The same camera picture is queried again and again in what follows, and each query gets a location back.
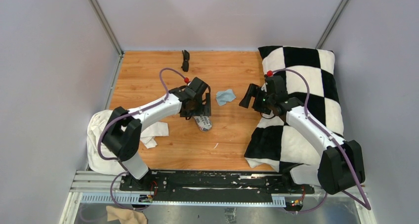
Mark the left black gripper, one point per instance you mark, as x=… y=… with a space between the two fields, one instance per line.
x=204 y=110

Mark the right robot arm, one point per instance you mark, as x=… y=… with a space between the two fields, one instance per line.
x=341 y=166

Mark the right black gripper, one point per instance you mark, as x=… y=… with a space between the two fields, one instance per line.
x=254 y=91

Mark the black sunglasses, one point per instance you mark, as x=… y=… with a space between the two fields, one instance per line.
x=185 y=63

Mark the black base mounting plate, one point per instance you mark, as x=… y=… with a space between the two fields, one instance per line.
x=214 y=186

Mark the aluminium frame rail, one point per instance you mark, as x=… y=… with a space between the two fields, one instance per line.
x=105 y=188

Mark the black white checkered pillow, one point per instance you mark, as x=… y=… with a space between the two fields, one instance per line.
x=308 y=75

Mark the blue cleaning cloth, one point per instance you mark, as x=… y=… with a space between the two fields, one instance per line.
x=223 y=97

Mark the beige cloth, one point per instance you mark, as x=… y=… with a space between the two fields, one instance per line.
x=125 y=216

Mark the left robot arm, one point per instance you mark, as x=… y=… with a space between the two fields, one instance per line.
x=121 y=134

